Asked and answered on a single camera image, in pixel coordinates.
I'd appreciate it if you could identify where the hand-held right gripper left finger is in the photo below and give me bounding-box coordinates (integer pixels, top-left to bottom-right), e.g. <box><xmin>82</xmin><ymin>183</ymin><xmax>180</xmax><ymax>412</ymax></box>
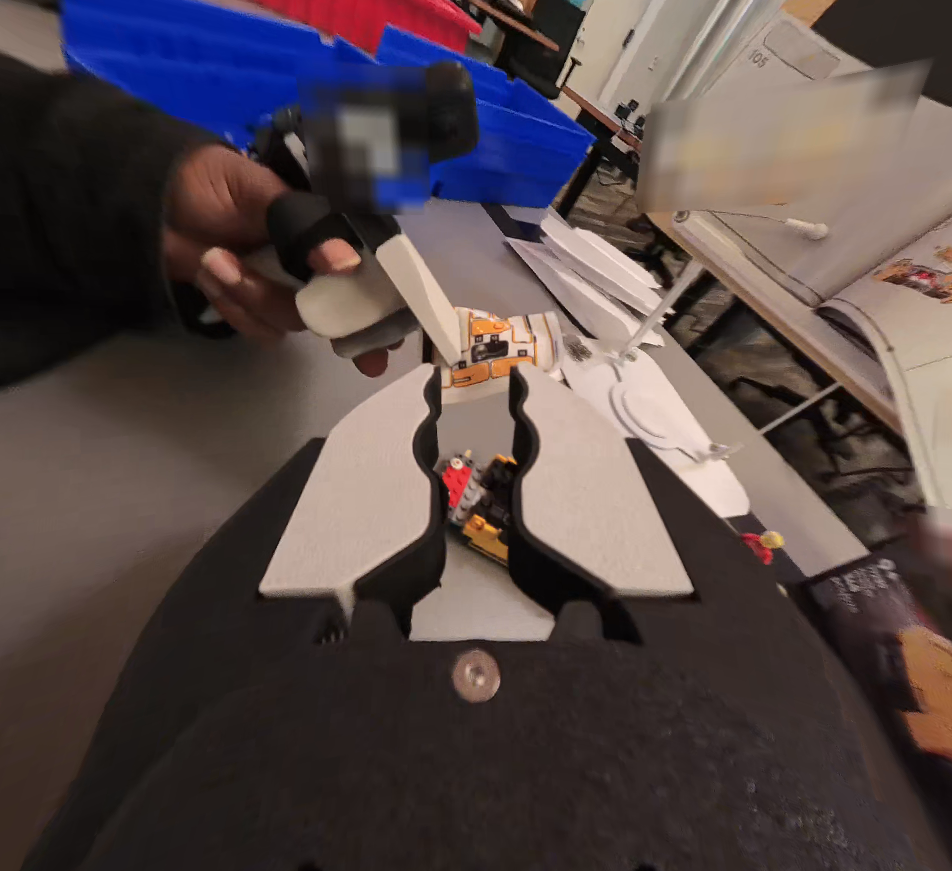
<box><xmin>258</xmin><ymin>363</ymin><xmax>449</xmax><ymax>640</ymax></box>

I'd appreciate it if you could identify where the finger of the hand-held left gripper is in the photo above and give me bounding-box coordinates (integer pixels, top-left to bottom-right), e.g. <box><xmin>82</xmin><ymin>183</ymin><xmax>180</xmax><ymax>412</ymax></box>
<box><xmin>374</xmin><ymin>233</ymin><xmax>464</xmax><ymax>366</ymax></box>

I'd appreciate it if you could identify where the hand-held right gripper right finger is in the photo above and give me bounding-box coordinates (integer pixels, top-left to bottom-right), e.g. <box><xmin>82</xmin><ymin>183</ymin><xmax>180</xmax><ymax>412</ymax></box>
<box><xmin>509</xmin><ymin>361</ymin><xmax>700</xmax><ymax>640</ymax></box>

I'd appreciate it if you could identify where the lego sticker sheet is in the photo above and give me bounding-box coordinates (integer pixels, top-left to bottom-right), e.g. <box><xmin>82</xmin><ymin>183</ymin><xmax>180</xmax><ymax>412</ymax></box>
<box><xmin>429</xmin><ymin>305</ymin><xmax>571</xmax><ymax>405</ymax></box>

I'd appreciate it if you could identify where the yellow lego car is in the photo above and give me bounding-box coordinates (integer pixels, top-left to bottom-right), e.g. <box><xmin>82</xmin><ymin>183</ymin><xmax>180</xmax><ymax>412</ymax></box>
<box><xmin>433</xmin><ymin>449</ymin><xmax>521</xmax><ymax>566</ymax></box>

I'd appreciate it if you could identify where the person's left forearm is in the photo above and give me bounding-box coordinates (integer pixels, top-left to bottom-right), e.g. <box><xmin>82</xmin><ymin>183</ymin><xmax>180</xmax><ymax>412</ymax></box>
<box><xmin>0</xmin><ymin>53</ymin><xmax>224</xmax><ymax>386</ymax></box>

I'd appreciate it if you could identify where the red lego minifigure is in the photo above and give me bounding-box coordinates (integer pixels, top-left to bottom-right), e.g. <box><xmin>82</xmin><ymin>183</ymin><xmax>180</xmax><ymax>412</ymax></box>
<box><xmin>739</xmin><ymin>529</ymin><xmax>788</xmax><ymax>566</ymax></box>

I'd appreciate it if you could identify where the dark lego set box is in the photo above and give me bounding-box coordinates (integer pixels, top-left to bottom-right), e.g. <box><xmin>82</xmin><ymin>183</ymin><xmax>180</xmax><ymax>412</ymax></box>
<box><xmin>802</xmin><ymin>553</ymin><xmax>952</xmax><ymax>762</ymax></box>

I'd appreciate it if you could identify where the person's left hand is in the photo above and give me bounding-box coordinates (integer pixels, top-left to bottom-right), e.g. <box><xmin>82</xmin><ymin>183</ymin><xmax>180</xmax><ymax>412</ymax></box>
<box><xmin>161</xmin><ymin>142</ymin><xmax>391</xmax><ymax>379</ymax></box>

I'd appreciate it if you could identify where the white stand with metal poles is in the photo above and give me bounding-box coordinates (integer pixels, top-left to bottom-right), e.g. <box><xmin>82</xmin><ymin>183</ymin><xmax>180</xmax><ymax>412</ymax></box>
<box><xmin>560</xmin><ymin>209</ymin><xmax>832</xmax><ymax>520</ymax></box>

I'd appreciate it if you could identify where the black computer monitor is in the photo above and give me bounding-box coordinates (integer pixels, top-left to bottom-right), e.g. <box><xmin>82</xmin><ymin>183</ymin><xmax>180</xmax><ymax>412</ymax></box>
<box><xmin>494</xmin><ymin>0</ymin><xmax>589</xmax><ymax>100</ymax></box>

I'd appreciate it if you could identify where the white paper scrap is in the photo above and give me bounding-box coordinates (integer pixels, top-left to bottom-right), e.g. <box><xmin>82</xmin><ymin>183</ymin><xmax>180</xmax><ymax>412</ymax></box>
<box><xmin>505</xmin><ymin>208</ymin><xmax>675</xmax><ymax>349</ymax></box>

